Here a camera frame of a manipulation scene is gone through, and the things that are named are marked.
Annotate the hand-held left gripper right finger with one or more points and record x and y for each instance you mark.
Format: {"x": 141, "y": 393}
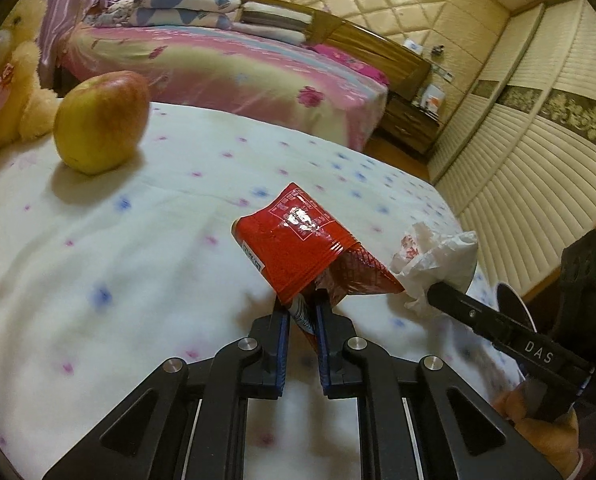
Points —
{"x": 323, "y": 350}

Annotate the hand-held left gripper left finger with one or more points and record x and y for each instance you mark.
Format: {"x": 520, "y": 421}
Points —
{"x": 280, "y": 355}

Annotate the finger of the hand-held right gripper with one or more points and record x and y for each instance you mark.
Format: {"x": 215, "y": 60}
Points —
{"x": 498, "y": 332}

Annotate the white round bin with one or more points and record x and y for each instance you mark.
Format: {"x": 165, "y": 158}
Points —
{"x": 515, "y": 310}

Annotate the white wrapper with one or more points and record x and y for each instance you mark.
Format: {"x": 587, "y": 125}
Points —
{"x": 438, "y": 260}

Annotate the red snack wrapper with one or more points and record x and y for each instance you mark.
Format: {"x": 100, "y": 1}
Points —
{"x": 298, "y": 250}

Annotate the person's right hand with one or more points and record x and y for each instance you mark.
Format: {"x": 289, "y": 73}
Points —
{"x": 548, "y": 437}

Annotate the white dotted blanket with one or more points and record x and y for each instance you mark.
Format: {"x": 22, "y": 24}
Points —
{"x": 153, "y": 260}

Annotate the cream louvred wardrobe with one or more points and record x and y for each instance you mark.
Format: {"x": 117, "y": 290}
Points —
{"x": 528, "y": 150}

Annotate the wooden nightstand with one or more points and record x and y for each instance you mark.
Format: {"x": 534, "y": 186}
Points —
{"x": 408, "y": 125}

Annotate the white and orange box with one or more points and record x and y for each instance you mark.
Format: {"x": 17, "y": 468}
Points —
{"x": 432, "y": 99}

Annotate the pink floral bed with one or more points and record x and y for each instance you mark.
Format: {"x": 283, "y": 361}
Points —
{"x": 218, "y": 75}

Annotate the small dark figurine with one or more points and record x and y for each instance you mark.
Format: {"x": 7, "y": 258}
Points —
{"x": 437, "y": 50}

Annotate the pink pillow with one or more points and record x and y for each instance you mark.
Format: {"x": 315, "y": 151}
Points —
{"x": 350, "y": 62}

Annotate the yellow-red apple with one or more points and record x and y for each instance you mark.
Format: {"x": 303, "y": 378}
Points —
{"x": 100, "y": 120}

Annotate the small white box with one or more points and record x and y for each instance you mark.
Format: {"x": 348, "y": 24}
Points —
{"x": 414, "y": 45}

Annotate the wooden headboard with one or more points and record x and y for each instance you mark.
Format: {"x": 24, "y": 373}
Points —
{"x": 368, "y": 45}

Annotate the striped folded blanket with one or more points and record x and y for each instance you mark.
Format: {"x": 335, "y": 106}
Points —
{"x": 273, "y": 22}

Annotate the blue heart folded blanket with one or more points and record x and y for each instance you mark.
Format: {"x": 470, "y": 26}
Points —
{"x": 183, "y": 5}

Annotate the yellow teddy bear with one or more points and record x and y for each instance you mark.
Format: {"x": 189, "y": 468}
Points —
{"x": 13, "y": 95}

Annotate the floral folded cloth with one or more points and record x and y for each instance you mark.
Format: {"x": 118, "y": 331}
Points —
{"x": 110, "y": 12}

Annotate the wall switch panel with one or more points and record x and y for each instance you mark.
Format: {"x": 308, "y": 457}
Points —
{"x": 442, "y": 72}

